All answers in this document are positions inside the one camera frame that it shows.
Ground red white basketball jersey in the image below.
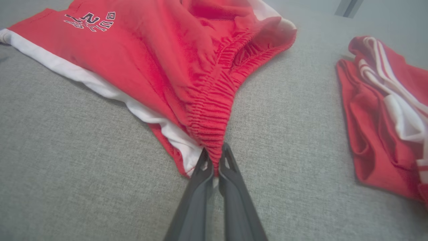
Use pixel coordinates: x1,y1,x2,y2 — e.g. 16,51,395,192
336,35,428,210

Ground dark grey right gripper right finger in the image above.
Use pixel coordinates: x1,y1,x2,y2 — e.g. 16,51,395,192
217,142,269,241

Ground red shorts with white stripes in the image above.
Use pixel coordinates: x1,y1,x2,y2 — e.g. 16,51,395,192
0,0,298,178

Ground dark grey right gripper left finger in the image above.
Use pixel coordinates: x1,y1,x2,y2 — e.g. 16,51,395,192
163,147,215,241

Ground grey fabric sofa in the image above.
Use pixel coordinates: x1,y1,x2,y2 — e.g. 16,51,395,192
0,0,428,241

